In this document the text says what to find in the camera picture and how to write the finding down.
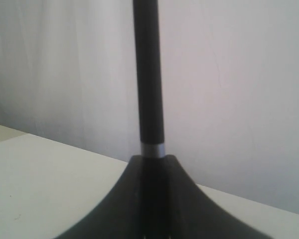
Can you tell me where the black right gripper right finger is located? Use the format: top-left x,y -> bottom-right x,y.
164,155 -> 270,239

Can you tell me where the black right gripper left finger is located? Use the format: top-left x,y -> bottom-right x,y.
57,155 -> 144,239

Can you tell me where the black paintbrush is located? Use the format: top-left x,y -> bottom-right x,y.
133,0 -> 165,158

